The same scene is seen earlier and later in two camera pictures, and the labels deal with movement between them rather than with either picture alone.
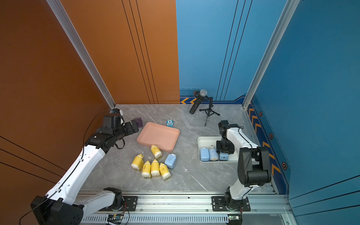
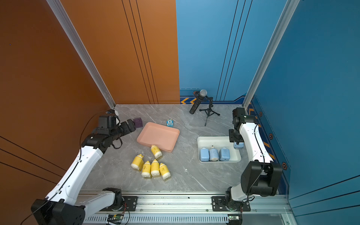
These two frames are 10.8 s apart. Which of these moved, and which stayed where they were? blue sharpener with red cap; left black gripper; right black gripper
Moved: right black gripper
Stayed: blue sharpener with red cap; left black gripper
